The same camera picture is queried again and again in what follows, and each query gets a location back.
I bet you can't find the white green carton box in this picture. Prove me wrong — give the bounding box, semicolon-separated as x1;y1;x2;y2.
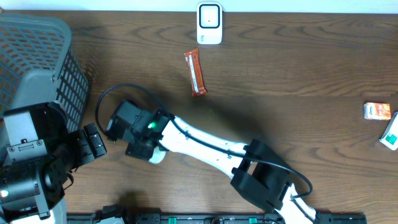
379;112;398;151

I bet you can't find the right black cable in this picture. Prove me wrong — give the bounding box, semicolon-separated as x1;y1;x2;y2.
95;83;313;224

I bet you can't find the white barcode scanner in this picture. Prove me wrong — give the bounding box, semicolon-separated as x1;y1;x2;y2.
197;2;223;45

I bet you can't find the grey plastic basket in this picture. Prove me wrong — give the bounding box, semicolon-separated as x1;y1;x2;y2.
1;14;90;132

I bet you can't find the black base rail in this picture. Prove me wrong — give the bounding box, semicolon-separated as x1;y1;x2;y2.
67;203;368;224

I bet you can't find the green lid white jar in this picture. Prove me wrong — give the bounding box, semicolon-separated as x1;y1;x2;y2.
149;146;168;164

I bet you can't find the orange white small box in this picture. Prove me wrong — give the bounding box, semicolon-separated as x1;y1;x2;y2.
364;102;391;121

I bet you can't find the orange snack bar wrapper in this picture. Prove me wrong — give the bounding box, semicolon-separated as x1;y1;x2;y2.
184;49;207;96

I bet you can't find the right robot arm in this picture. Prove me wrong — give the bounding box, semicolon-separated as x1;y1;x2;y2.
124;109;317;223

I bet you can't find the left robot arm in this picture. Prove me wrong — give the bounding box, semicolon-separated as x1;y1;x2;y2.
1;102;107;223

